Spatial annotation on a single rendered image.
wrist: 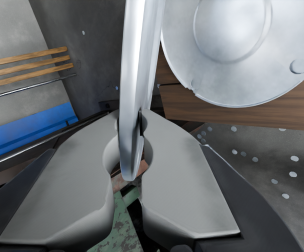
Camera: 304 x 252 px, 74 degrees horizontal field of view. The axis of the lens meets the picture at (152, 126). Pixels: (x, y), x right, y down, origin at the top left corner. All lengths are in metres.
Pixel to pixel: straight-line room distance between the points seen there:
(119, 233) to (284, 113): 0.51
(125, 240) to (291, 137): 0.63
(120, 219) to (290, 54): 0.55
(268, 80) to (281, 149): 0.50
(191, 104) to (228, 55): 0.14
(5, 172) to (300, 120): 0.93
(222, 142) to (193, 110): 0.47
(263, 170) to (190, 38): 0.65
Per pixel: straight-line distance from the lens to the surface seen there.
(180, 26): 0.44
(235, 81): 0.40
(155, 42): 0.29
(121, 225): 0.66
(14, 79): 1.61
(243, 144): 0.89
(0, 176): 0.97
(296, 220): 1.04
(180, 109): 0.50
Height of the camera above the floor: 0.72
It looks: 38 degrees down
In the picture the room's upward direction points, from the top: 121 degrees counter-clockwise
